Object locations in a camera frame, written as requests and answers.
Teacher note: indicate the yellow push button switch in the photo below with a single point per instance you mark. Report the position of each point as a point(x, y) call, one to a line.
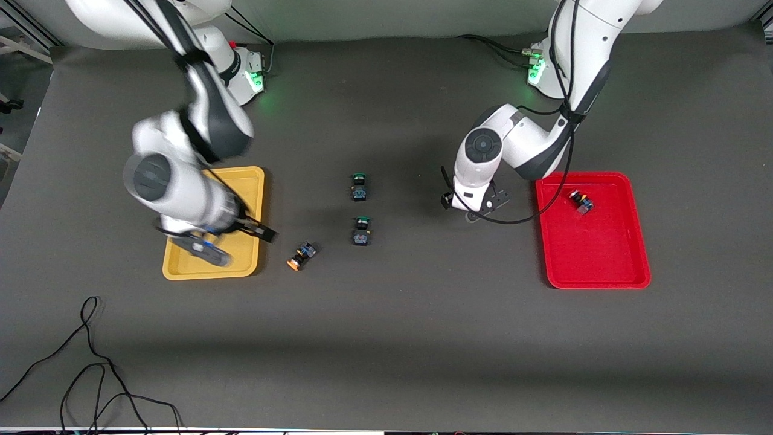
point(304, 254)

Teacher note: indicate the red push button switch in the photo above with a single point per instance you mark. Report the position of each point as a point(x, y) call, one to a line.
point(581, 202)

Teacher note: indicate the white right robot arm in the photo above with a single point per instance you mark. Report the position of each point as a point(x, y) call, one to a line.
point(181, 193)

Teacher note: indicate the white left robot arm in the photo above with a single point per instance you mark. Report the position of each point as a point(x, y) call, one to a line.
point(513, 139)

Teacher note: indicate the yellow plastic tray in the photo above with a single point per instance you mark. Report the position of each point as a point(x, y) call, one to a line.
point(247, 193)

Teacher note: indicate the dark grey table mat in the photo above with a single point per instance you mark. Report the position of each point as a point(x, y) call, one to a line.
point(386, 338)

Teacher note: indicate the red plastic tray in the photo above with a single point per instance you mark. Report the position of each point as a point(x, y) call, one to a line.
point(592, 248)

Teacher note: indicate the white background beam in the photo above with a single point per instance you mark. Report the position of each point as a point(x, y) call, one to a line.
point(27, 49)

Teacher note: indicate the green push button switch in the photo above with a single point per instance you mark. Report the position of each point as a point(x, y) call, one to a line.
point(362, 232)
point(360, 188)

